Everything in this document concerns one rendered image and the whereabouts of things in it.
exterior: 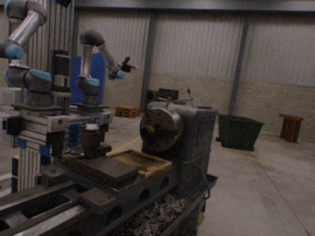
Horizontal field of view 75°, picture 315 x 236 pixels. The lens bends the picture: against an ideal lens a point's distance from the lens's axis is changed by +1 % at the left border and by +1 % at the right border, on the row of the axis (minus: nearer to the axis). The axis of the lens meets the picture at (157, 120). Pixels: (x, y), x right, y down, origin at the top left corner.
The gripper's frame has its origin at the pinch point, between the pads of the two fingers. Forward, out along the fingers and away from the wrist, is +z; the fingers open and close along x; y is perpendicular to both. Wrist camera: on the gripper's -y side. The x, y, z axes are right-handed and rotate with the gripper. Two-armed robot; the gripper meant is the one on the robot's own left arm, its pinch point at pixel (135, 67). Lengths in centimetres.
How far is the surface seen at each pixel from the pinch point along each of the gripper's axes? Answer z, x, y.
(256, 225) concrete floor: 96, 144, 140
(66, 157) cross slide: -103, 87, 51
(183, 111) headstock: -23, 94, 23
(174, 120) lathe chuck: -38, 100, 28
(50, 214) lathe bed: -119, 116, 57
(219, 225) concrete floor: 59, 119, 143
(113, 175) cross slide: -95, 119, 45
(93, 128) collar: -94, 94, 32
